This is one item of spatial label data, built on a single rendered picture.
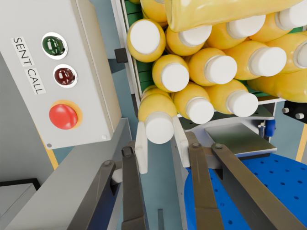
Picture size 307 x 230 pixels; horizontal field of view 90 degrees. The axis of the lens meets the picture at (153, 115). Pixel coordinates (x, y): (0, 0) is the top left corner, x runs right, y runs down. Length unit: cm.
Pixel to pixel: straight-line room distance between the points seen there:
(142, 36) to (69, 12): 8
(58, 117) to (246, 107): 27
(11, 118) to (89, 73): 168
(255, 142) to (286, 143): 165
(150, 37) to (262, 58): 16
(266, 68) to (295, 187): 23
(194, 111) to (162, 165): 145
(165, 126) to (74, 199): 61
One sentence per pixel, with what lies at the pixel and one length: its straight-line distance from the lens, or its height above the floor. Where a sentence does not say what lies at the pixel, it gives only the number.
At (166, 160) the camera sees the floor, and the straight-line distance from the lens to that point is 164.
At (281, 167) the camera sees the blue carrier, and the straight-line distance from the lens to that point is 44.
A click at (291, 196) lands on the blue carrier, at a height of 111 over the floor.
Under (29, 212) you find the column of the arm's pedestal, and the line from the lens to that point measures 82.
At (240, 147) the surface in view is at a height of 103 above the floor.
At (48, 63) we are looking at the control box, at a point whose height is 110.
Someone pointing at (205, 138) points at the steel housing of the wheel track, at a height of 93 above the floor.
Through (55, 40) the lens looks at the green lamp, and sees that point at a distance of 22.
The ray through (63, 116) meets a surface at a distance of 23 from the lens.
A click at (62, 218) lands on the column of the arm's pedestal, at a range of 72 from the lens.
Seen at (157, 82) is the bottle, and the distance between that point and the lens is 26.
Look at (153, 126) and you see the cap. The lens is 20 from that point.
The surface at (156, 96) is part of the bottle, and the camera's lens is 25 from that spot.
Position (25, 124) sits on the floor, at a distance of 182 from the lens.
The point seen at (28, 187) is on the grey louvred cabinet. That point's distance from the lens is 204.
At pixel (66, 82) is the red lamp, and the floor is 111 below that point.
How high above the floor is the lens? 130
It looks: 69 degrees down
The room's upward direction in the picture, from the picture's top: 177 degrees clockwise
